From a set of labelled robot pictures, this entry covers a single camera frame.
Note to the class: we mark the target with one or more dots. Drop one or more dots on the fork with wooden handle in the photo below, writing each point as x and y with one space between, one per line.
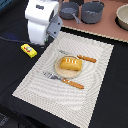
64 80

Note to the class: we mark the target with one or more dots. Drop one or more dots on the knife with wooden handle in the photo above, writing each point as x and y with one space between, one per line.
79 56

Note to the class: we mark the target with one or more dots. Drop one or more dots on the round wooden plate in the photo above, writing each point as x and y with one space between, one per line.
65 72

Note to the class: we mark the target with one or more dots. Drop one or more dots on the yellow butter box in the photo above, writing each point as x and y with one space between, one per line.
29 50

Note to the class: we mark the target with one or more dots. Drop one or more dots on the woven placemat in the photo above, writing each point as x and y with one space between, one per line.
62 100

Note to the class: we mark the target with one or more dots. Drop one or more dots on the grey saucepan with handle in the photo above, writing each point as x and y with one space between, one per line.
70 10

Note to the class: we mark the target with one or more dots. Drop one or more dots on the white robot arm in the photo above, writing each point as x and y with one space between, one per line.
43 20

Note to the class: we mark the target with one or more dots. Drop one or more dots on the orange bread loaf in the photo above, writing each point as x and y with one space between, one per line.
71 64

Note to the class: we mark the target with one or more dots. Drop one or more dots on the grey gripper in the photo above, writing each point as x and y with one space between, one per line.
54 26

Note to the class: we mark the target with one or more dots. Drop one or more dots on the beige bowl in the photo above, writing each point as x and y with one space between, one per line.
122 15

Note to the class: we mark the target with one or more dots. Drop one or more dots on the grey pot with lid handles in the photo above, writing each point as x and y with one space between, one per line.
91 12

